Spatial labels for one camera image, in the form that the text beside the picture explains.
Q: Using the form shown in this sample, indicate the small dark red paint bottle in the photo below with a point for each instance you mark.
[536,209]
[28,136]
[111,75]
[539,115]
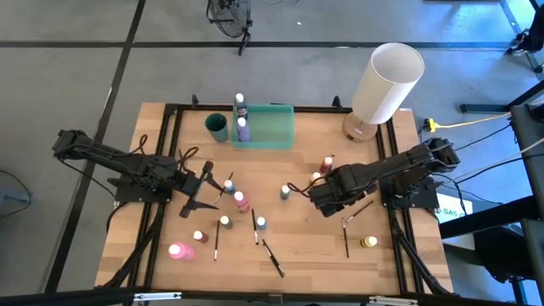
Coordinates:
[200,236]

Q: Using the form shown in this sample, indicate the small bright red paint bottle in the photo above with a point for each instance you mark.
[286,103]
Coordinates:
[326,163]

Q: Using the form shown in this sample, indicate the small cerulean blue paint bottle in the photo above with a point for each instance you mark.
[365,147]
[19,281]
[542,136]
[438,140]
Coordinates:
[261,223]

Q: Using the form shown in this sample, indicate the wide flat black paintbrush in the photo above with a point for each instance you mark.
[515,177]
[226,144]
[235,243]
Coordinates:
[264,243]

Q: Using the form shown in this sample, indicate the white shade wooden base lamp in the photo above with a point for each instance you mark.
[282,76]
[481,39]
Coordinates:
[387,89]

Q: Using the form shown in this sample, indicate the black floor stand bar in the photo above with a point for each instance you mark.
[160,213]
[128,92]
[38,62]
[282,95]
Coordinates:
[484,108]

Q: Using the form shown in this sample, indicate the small teal green paint bottle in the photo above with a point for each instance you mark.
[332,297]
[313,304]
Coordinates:
[285,192]

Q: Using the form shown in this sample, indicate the black camera rig rail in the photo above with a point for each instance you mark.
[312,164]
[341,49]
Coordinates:
[64,297]

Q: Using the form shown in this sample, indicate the large pink paint bottle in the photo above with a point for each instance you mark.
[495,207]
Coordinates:
[183,251]

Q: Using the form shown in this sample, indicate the teal translucent plastic bin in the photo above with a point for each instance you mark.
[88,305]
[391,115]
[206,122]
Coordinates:
[272,127]

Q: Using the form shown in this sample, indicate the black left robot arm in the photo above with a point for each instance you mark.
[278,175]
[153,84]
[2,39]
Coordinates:
[127,161]

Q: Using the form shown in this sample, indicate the black floor fan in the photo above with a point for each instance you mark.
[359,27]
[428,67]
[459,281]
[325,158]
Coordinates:
[231,17]

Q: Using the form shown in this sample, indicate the small yellow paint bottle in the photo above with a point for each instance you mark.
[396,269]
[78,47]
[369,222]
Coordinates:
[369,242]
[315,176]

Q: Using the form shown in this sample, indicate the person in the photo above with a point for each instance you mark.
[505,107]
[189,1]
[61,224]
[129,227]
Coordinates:
[533,34]

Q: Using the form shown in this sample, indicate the dark teal plastic cup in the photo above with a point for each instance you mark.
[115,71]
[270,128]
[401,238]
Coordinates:
[219,136]

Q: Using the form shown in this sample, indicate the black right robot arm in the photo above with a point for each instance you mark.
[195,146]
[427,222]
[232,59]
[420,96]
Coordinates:
[395,163]

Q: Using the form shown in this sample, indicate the yellow power plug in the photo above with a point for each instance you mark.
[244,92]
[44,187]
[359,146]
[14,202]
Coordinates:
[432,125]

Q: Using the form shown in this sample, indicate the white printed sign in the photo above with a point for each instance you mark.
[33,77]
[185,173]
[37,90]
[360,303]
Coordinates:
[450,210]

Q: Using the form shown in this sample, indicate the small dark green paint bottle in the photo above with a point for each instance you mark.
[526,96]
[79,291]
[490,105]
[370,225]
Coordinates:
[226,221]

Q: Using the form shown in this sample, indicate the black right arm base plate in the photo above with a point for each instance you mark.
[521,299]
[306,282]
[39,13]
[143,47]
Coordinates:
[425,200]

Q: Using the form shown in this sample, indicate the large red paint bottle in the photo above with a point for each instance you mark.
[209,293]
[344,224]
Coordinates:
[241,203]

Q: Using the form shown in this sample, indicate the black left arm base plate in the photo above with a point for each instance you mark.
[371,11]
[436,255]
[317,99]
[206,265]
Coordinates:
[136,198]

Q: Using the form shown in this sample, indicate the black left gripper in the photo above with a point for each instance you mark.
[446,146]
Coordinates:
[197,189]

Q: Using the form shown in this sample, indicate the large black paint bottle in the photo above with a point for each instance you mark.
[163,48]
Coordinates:
[241,110]

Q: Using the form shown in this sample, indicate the silver metal bracket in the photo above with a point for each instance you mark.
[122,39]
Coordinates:
[393,301]
[157,296]

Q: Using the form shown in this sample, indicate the large blue paint bottle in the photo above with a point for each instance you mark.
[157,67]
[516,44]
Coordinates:
[244,132]

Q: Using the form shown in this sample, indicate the black paintbrush grey-blue bristles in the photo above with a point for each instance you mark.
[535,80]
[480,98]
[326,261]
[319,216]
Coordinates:
[254,225]

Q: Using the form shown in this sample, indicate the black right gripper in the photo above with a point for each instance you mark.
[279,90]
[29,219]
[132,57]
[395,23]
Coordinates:
[340,187]

